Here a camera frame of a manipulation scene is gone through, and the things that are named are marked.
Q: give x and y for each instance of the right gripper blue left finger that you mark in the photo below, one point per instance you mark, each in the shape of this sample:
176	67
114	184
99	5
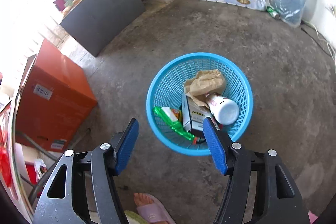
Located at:
125	146

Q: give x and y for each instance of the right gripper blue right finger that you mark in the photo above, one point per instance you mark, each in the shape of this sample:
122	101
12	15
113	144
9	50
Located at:
216	149

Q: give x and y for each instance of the white milk bottle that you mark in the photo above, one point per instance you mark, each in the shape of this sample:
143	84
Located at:
224	110

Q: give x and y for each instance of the brown paper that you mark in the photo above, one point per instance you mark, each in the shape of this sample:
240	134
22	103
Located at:
205	82

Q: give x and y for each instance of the silver cable box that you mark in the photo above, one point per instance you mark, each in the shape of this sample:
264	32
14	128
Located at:
193	116

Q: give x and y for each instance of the green snack bag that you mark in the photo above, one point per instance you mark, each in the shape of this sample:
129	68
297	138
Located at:
173	118

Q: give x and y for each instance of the pink slipper foot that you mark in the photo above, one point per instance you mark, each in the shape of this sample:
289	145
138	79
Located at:
151	209

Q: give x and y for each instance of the blue plastic waste basket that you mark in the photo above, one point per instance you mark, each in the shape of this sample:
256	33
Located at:
167	88

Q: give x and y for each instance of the orange cardboard box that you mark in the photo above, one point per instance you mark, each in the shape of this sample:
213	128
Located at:
55	101

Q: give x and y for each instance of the dark grey cabinet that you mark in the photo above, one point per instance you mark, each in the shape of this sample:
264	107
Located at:
95	23

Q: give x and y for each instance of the green drink can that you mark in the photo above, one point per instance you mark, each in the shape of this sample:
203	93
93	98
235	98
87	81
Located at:
273	13

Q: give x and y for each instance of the red thermos bottle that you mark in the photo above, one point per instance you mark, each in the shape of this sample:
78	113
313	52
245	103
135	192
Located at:
60	4

